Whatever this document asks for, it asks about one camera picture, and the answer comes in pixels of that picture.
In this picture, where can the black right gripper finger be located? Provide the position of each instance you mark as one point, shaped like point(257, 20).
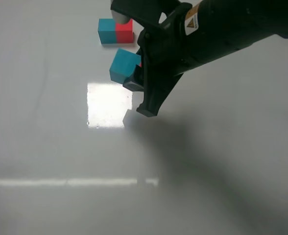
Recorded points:
point(135, 83)
point(156, 89)

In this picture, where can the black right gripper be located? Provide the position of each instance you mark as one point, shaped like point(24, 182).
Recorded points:
point(178, 36)

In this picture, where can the teal cube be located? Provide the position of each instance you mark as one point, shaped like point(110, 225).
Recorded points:
point(123, 65)

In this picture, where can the red template block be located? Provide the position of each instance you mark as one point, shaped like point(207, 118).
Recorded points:
point(124, 32)

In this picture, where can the teal template block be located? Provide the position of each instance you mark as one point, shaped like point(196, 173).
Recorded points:
point(107, 31)

